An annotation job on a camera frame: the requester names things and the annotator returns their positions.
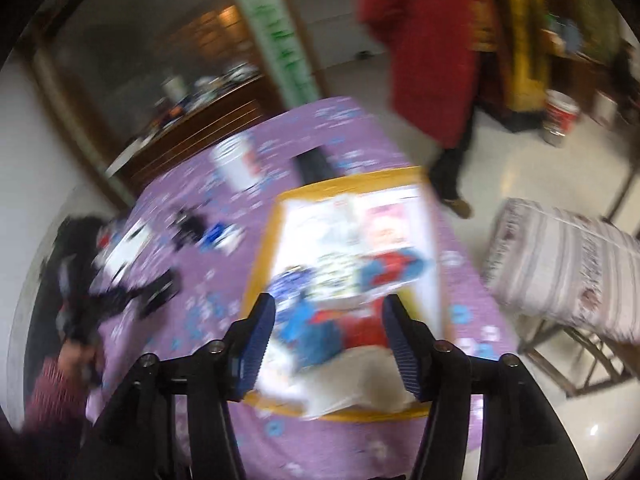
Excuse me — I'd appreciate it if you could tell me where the black phone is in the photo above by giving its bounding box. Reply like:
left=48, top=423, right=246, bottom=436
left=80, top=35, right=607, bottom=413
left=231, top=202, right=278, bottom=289
left=294, top=144, right=341, bottom=186

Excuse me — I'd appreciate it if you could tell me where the pink tissue pack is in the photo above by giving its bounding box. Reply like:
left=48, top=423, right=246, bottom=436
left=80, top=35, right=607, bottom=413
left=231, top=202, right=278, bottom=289
left=357, top=202, right=423, bottom=256

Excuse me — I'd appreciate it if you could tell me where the white plastic jar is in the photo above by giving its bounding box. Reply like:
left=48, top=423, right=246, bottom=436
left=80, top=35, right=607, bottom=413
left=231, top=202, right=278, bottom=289
left=210, top=134, right=261, bottom=188

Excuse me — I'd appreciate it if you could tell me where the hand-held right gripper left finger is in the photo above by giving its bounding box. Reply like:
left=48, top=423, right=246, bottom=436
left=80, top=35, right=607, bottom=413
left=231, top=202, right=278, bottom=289
left=70, top=292, right=277, bottom=480

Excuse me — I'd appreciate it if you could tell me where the blue knitted cloth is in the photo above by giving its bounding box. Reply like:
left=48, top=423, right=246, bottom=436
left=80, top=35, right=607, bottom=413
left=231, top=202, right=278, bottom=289
left=277, top=300, right=346, bottom=368

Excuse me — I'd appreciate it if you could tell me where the person's left forearm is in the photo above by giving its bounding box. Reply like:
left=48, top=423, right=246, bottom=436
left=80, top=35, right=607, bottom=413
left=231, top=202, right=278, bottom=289
left=22, top=355, right=96, bottom=436

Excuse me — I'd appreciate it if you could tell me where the striped cushioned chair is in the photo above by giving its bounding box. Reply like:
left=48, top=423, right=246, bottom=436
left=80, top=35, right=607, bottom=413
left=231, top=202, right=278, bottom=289
left=482, top=197, right=640, bottom=398

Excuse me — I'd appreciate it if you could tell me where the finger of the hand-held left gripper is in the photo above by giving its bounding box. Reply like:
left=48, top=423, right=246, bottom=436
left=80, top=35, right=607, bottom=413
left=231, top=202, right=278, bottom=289
left=132, top=269, right=182, bottom=318

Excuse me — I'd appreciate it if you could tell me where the bamboo print pillar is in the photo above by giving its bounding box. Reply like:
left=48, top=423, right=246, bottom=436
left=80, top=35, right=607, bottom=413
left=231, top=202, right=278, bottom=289
left=220, top=0, right=321, bottom=106

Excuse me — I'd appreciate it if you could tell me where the blue red sponge pack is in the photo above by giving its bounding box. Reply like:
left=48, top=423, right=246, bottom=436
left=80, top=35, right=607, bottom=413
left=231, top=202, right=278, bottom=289
left=357, top=247, right=433, bottom=293

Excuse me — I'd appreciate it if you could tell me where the black round device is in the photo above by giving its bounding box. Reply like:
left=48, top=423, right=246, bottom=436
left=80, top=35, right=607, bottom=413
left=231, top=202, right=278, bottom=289
left=170, top=207, right=211, bottom=251

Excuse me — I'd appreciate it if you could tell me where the black bag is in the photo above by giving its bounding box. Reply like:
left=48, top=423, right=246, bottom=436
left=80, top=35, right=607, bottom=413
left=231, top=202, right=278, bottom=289
left=42, top=215, right=118, bottom=321

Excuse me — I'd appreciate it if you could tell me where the white red bucket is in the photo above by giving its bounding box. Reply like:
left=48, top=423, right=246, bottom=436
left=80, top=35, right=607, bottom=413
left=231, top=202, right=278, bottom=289
left=542, top=89, right=582, bottom=148

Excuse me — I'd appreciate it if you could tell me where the yellow tray white lining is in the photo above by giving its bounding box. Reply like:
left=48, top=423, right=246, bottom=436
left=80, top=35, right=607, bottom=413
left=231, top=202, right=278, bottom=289
left=239, top=166, right=446, bottom=423

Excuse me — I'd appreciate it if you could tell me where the person's left hand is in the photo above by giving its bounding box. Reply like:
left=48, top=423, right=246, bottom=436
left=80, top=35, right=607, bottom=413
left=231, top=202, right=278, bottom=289
left=57, top=337, right=103, bottom=386

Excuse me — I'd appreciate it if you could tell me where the lemon print tissue pack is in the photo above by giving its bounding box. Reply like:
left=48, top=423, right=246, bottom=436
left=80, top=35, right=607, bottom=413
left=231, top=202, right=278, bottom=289
left=305, top=252, right=371, bottom=301

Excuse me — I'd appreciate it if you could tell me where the blue tissue pack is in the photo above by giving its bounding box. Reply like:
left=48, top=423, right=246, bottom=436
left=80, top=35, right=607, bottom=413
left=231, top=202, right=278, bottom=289
left=200, top=222, right=246, bottom=256

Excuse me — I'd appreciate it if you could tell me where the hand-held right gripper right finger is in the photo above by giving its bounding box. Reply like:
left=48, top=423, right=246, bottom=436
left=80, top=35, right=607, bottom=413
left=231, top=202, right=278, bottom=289
left=381, top=294, right=591, bottom=480

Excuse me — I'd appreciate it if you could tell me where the wooden sideboard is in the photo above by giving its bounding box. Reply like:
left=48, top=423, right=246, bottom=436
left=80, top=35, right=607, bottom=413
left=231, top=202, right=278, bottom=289
left=35, top=0, right=281, bottom=181

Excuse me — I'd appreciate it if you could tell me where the blue white patterned packet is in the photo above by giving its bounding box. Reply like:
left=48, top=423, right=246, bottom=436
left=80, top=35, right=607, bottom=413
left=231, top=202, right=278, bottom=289
left=265, top=267, right=316, bottom=311

